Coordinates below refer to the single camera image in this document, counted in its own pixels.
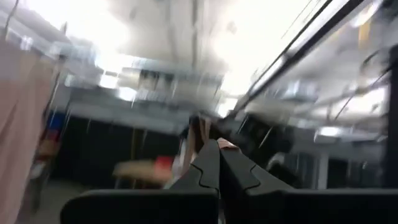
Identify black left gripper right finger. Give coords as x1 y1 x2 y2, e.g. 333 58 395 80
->
220 149 398 224

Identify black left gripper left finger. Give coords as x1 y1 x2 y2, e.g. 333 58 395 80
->
60 139 221 224

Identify blue plastic trash bag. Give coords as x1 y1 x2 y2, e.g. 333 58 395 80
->
216 138 241 151

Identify black partition panels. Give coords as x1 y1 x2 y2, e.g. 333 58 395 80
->
51 113 189 189

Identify pink chevron cloth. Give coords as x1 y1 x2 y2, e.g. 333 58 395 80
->
0 39 62 224

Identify black overhead beam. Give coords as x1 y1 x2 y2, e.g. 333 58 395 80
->
229 0 367 119

